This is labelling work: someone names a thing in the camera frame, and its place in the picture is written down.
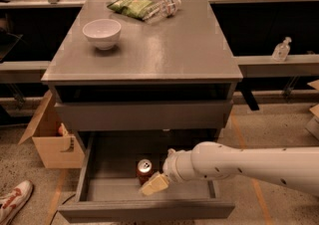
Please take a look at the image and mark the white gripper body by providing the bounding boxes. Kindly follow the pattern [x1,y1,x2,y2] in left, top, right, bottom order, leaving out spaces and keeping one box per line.
[162,150,194,183]

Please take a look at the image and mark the red coke can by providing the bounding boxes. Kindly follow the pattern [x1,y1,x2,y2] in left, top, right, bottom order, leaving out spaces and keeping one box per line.
[137,159,154,184]

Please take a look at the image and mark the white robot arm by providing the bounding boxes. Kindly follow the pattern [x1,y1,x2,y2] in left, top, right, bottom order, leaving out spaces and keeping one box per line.
[141,141,319,196]

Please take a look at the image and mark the closed grey top drawer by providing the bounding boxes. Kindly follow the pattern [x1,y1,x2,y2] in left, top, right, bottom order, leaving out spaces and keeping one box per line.
[55,101,233,131]

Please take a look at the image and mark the open grey middle drawer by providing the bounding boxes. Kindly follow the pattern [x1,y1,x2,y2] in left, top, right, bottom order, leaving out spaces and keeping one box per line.
[59,129,234,223]

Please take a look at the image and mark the grey drawer cabinet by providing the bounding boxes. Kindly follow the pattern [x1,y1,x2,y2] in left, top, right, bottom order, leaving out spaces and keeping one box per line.
[40,0,243,143]

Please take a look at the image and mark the brown cardboard box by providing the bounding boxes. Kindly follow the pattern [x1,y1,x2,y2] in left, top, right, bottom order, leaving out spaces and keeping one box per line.
[19,91,85,168]

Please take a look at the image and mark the white ceramic bowl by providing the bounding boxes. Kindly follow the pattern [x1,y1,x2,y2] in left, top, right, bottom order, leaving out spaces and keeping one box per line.
[82,19,122,50]

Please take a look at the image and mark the clear plastic water bottle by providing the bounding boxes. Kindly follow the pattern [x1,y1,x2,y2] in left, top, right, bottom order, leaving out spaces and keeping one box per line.
[143,0,181,24]

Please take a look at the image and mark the white and red sneaker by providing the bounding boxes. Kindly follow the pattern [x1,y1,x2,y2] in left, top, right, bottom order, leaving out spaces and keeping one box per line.
[0,180,33,225]

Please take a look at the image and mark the green chip bag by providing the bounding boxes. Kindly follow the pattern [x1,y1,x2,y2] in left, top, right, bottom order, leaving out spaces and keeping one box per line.
[107,0,154,20]

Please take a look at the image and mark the black floor cable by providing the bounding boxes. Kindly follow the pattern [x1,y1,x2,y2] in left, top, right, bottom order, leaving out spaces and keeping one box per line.
[48,192,77,225]

